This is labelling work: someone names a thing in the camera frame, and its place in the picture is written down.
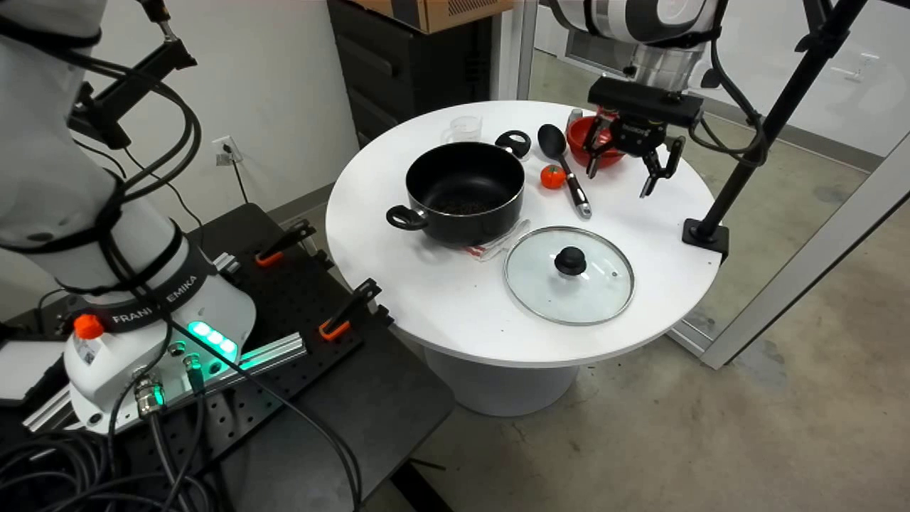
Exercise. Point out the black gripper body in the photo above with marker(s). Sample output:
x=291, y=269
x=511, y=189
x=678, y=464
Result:
x=642, y=114

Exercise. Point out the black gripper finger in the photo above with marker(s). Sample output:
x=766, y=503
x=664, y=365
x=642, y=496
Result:
x=598, y=139
x=659, y=168

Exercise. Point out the glass lid black knob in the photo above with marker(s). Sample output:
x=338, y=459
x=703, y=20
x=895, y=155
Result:
x=570, y=276

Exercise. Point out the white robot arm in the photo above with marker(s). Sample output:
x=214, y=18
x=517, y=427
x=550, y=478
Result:
x=54, y=200

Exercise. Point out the black cooking pot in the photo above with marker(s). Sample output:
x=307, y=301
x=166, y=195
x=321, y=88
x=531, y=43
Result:
x=464, y=192

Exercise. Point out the red bowl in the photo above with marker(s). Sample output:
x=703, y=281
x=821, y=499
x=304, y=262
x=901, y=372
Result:
x=578, y=128

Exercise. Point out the round white table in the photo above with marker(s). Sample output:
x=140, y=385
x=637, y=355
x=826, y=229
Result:
x=509, y=321

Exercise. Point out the cardboard box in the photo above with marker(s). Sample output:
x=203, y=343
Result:
x=436, y=14

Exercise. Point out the black cabinet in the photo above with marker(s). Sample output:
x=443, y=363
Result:
x=396, y=71

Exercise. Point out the orange black clamp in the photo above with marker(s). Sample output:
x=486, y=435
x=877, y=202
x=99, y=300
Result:
x=274, y=250
x=341, y=320

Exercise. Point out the black spoon steel handle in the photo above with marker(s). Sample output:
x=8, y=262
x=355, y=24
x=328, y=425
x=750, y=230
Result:
x=550, y=136

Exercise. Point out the black camera tripod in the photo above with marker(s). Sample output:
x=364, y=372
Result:
x=827, y=25

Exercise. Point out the aluminium rail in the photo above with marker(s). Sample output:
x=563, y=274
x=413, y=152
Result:
x=115, y=381

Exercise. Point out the black mounting base plate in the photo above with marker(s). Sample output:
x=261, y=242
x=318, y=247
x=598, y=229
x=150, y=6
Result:
x=312, y=434

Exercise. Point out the wall power outlet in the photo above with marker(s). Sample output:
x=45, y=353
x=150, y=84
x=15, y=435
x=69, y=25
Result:
x=224, y=152

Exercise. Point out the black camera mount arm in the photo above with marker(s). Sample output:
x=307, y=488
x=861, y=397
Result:
x=99, y=114

